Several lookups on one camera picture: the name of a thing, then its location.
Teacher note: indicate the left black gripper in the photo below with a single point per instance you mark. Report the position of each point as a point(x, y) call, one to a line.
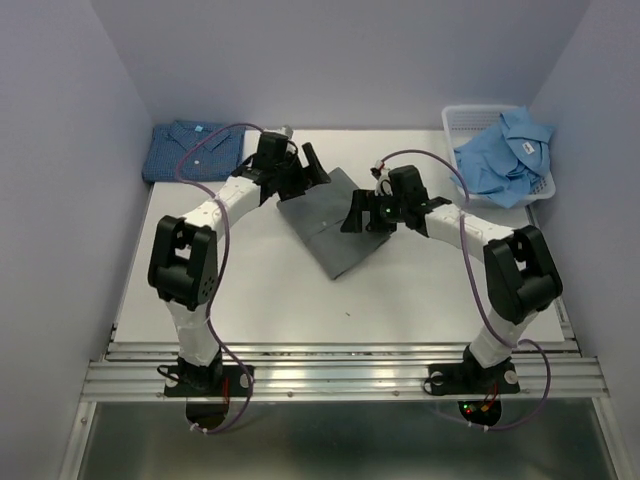
point(314, 172)

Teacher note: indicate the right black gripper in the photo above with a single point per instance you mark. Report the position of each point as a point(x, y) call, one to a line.
point(364, 199)

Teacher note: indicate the grey long sleeve shirt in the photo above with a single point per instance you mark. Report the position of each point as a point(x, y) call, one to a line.
point(316, 218)

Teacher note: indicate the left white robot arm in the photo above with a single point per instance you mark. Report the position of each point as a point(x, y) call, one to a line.
point(189, 254)

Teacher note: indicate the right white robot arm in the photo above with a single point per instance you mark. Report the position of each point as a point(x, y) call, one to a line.
point(520, 275)

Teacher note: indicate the folded blue checkered shirt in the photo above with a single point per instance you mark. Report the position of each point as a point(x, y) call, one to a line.
point(213, 161)

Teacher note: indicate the white plastic basket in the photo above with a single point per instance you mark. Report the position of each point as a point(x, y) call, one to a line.
point(475, 120)

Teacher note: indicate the light blue shirt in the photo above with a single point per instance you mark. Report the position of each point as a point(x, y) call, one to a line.
point(505, 160)

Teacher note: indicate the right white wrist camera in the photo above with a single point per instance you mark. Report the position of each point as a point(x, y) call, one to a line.
point(383, 184)

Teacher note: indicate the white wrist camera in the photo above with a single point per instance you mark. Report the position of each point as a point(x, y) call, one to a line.
point(383, 184)
point(285, 130)

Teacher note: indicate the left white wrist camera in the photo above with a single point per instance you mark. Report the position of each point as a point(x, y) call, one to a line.
point(285, 130)

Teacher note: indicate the aluminium mounting rail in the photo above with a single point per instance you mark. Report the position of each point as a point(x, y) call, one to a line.
point(370, 335)

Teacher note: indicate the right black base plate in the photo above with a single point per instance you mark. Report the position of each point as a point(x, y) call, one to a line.
point(465, 379)

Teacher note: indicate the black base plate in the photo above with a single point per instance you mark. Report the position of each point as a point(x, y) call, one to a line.
point(233, 384)
point(465, 379)

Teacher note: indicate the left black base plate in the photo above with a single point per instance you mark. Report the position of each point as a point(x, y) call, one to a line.
point(233, 384)

